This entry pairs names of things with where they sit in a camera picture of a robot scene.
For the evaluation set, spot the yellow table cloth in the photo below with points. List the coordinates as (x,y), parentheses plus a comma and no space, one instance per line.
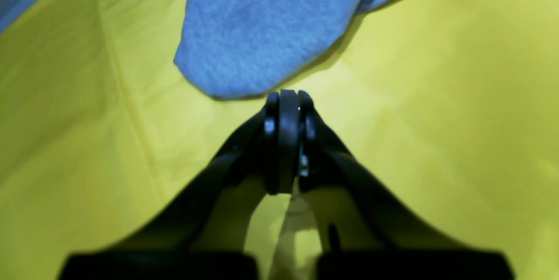
(452,103)

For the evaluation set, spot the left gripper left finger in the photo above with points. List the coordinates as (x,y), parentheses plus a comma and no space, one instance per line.
(200,235)

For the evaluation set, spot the grey t-shirt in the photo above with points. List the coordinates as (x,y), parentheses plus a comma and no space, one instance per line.
(231,49)

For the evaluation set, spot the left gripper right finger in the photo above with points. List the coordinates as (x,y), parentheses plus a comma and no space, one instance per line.
(367,232)

